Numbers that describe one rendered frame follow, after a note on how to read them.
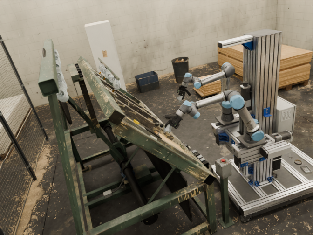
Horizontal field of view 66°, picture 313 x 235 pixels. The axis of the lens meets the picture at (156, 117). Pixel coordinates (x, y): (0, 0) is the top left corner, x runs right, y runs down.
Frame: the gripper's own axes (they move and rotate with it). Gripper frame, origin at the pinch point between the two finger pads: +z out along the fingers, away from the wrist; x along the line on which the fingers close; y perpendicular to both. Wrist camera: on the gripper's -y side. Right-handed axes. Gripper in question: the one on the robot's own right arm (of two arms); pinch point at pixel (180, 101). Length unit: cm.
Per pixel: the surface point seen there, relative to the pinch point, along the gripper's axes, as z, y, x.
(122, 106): 7, 75, 35
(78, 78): 13, 120, -48
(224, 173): 38, -33, 85
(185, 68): 17, -161, -376
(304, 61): -95, -336, -177
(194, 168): 33, 6, 90
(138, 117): 16, 55, 33
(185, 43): -43, -181, -488
